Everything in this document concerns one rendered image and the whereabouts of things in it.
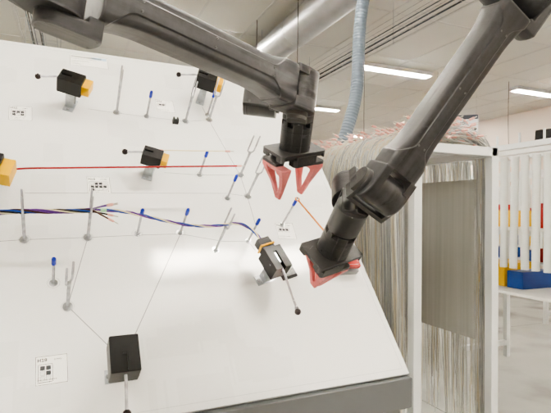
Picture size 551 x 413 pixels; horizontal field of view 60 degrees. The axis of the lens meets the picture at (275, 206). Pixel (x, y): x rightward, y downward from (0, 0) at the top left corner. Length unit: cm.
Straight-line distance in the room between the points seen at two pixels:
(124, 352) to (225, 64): 47
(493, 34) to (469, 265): 113
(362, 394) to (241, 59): 70
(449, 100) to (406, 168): 12
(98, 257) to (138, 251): 8
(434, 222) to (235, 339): 116
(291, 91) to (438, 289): 135
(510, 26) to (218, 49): 45
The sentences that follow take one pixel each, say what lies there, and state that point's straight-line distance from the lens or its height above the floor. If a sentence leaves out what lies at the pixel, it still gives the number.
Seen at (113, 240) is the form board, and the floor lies 116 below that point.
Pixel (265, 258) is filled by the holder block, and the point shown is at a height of 112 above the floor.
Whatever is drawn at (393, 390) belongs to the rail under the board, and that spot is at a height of 85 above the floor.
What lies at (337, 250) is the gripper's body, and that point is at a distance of 82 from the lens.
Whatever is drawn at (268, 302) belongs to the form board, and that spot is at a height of 102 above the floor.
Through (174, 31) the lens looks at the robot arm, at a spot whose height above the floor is 144.
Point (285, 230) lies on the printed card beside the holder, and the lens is 117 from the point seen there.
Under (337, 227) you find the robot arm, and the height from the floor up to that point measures 119.
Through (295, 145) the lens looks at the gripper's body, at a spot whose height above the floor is 134.
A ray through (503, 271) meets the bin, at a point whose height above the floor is 77.
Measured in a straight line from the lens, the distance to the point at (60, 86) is 127.
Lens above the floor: 122
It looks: 1 degrees up
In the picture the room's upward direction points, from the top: straight up
